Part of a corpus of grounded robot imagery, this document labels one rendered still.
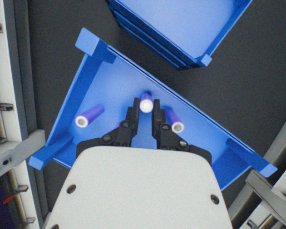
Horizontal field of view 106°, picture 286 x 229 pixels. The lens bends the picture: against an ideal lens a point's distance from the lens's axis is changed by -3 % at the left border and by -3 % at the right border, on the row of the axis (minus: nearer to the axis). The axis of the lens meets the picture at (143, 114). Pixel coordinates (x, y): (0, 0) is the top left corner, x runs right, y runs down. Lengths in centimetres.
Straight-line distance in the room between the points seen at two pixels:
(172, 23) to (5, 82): 60
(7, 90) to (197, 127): 64
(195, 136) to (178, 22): 30
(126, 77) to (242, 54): 55
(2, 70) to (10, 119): 19
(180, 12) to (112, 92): 29
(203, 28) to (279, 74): 48
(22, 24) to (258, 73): 100
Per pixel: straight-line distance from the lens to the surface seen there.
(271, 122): 85
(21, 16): 73
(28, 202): 99
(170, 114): 18
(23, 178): 86
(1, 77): 65
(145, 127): 22
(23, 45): 72
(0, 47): 63
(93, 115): 18
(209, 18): 42
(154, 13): 39
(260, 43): 72
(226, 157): 29
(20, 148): 73
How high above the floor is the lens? 52
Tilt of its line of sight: 72 degrees down
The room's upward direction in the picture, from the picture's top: 176 degrees counter-clockwise
